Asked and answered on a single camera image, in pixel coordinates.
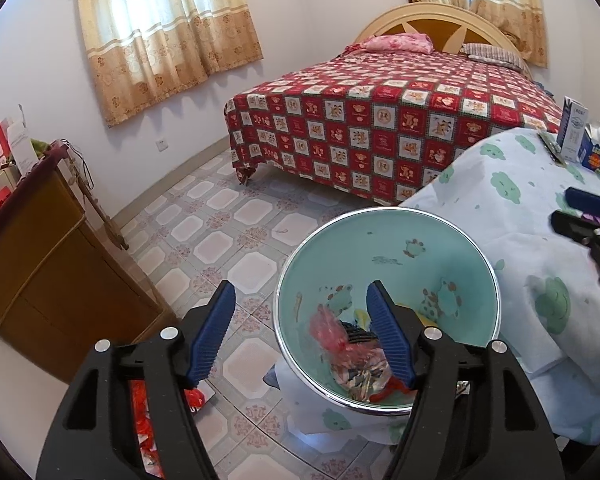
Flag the striped pillow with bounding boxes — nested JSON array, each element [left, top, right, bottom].
[[460, 44, 526, 72]]

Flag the clear plastic bag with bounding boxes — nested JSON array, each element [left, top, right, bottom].
[[309, 304, 381, 368]]

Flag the teal trash bin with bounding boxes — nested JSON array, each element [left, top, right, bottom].
[[273, 207, 502, 416]]

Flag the tall white carton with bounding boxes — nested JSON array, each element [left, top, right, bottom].
[[557, 96, 588, 162]]

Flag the red bag on floor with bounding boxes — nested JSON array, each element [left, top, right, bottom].
[[130, 378, 217, 480]]

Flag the striped grey cloth rag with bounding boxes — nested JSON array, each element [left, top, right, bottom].
[[329, 321, 392, 404]]

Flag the red white cardboard box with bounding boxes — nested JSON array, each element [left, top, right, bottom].
[[0, 105, 40, 177]]

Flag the pink pillow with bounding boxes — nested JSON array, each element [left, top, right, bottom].
[[361, 32, 434, 54]]

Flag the beige wooden headboard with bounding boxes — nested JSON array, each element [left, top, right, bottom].
[[354, 2, 520, 55]]

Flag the blue white milk carton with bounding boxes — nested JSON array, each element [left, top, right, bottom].
[[578, 122, 600, 172]]

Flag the wall power socket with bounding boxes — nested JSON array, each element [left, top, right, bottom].
[[156, 139, 169, 152]]

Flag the brown wooden cabinet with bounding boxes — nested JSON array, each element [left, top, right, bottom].
[[0, 145, 176, 382]]

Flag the left beige curtain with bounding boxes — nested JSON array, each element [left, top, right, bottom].
[[78, 0, 263, 127]]

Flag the white green patterned tablecloth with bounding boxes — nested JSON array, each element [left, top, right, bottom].
[[277, 128, 600, 444]]

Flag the red patterned bed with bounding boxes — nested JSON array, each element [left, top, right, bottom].
[[224, 48, 560, 205]]

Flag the dark snack packet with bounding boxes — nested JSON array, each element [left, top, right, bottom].
[[538, 130, 566, 167]]

